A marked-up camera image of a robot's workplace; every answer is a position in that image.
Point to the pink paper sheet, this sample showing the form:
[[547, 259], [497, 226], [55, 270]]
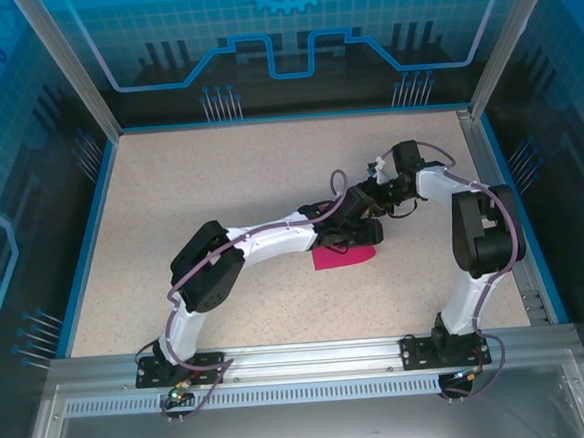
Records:
[[340, 258]]

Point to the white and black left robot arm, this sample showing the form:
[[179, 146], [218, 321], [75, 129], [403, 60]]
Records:
[[273, 238]]

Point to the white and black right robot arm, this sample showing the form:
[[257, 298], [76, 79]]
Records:
[[465, 297]]

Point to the steel tray panel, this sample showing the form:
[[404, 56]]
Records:
[[306, 428]]

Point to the aluminium side rail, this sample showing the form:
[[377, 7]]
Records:
[[476, 136]]

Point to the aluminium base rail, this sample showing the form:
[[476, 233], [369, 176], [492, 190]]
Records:
[[311, 353]]

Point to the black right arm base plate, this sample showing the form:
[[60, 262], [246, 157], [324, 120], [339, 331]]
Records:
[[411, 353]]

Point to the aluminium frame post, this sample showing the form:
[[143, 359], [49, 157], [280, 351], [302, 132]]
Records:
[[68, 69], [512, 38]]

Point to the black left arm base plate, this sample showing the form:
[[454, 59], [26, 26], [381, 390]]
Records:
[[147, 374]]

